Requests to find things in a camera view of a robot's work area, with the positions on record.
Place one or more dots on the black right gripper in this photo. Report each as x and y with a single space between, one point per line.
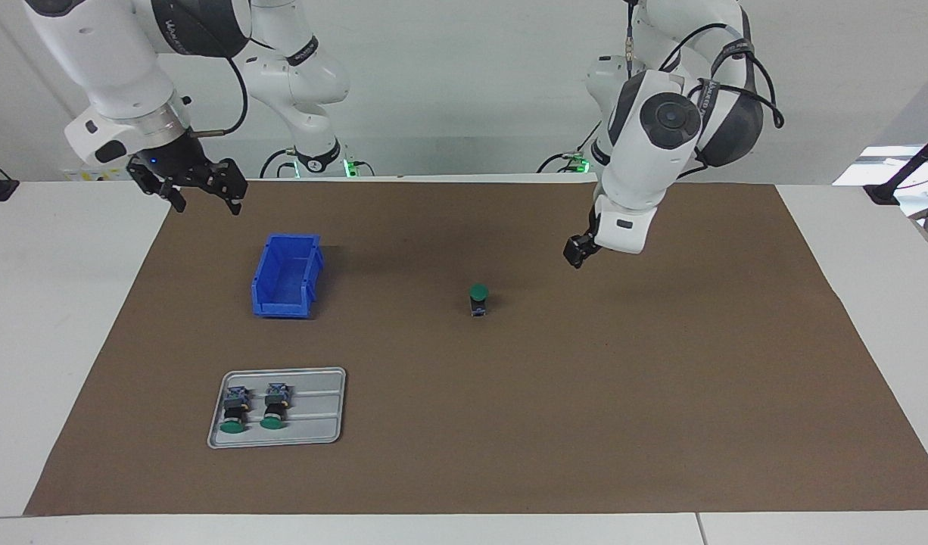
180 163

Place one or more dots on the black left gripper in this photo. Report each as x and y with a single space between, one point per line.
595 225

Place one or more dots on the green push button switch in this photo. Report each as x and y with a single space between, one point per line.
273 412
478 295
233 416

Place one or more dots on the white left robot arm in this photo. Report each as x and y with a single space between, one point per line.
646 166

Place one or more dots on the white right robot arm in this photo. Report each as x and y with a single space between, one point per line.
116 60

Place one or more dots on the green lit base connector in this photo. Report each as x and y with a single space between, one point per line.
350 168
577 163

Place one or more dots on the blue plastic storage bin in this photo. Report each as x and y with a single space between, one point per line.
286 272

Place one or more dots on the brown table mat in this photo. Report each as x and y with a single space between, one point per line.
547 393

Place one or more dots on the silver metal tray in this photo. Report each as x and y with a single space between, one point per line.
316 409

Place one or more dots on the white wall box yellow label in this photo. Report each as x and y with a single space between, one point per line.
82 172

